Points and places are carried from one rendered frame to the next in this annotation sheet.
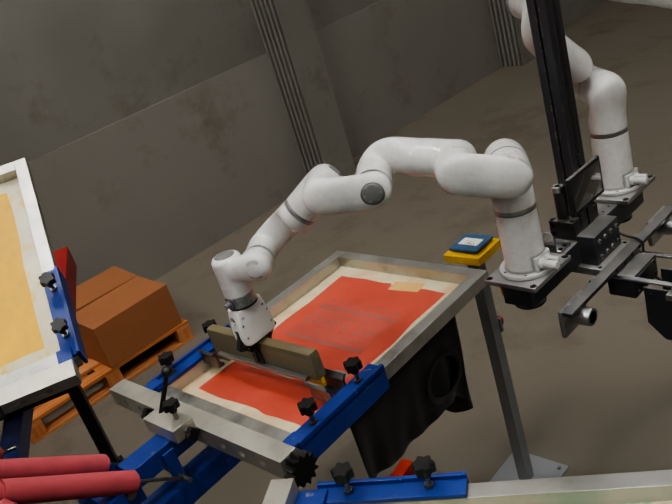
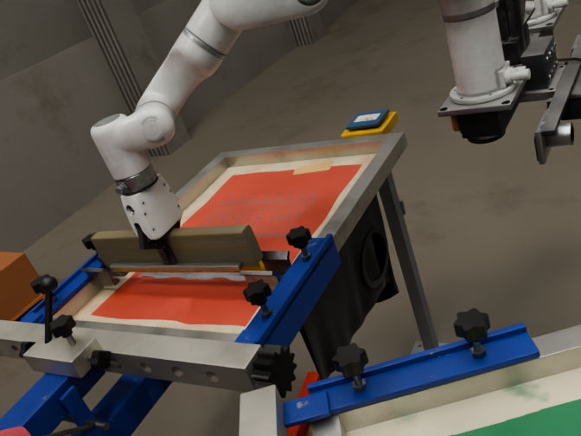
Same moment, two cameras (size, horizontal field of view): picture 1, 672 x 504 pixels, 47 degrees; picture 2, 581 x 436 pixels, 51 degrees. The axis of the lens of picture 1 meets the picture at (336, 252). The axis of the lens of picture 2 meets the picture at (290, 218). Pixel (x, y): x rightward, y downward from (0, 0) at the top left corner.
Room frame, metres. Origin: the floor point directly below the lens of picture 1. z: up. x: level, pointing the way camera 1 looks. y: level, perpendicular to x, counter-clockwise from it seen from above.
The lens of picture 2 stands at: (0.59, 0.26, 1.58)
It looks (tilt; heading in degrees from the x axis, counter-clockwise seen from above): 26 degrees down; 347
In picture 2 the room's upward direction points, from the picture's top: 20 degrees counter-clockwise
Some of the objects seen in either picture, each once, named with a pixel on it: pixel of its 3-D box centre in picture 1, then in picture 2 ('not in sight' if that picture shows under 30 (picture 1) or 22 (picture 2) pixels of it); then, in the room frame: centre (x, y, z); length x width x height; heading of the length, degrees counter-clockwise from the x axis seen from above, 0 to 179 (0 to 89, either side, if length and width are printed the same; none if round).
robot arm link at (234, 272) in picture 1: (245, 271); (138, 138); (1.71, 0.22, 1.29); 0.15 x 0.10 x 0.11; 78
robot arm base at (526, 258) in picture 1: (526, 238); (483, 51); (1.57, -0.42, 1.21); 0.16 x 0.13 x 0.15; 38
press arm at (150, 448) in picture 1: (157, 453); (52, 398); (1.49, 0.53, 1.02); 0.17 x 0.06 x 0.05; 131
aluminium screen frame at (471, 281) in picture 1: (323, 335); (235, 227); (1.86, 0.10, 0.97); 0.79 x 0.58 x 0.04; 131
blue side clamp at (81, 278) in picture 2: (197, 363); (84, 288); (1.91, 0.47, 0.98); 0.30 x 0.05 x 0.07; 131
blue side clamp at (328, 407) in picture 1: (339, 411); (292, 297); (1.49, 0.10, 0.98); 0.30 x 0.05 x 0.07; 131
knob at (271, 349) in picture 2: (296, 466); (266, 369); (1.30, 0.21, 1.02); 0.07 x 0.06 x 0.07; 131
